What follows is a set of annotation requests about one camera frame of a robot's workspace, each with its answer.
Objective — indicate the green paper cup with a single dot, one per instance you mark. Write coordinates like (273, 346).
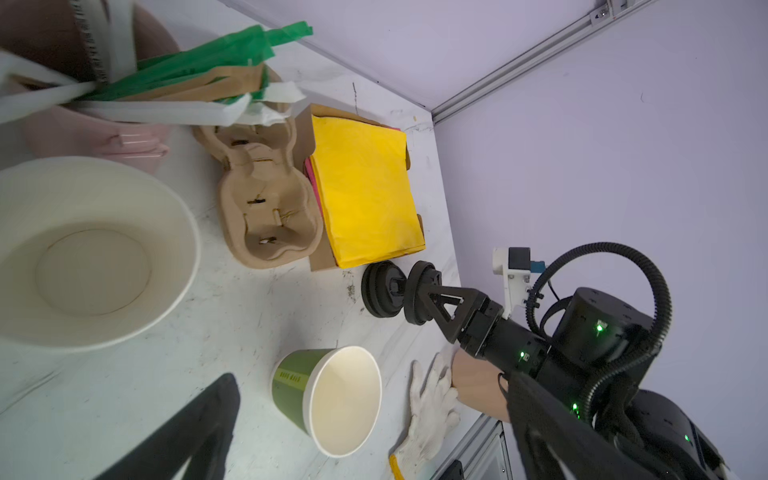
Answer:
(333, 395)

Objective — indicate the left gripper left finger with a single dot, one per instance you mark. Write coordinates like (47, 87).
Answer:
(195, 441)

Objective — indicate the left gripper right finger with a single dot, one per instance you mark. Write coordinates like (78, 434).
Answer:
(549, 438)

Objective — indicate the pink utensil holder cup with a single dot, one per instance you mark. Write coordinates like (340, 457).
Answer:
(55, 52)

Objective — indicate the white work glove right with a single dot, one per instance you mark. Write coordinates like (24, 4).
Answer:
(432, 416)

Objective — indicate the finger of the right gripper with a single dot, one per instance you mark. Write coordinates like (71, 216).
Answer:
(450, 307)

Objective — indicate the yellow napkin stack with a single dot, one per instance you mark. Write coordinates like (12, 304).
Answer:
(366, 192)

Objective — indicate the stack of black paper cups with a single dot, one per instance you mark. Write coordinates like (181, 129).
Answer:
(93, 253)

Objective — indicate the brown pulp cup carriers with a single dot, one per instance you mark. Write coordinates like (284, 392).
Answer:
(267, 207)

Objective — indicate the stack of black cup lids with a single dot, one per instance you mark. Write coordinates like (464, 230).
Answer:
(383, 289)

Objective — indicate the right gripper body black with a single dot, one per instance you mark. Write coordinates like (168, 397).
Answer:
(481, 322)

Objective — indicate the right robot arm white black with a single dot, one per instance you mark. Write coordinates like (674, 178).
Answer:
(574, 399)

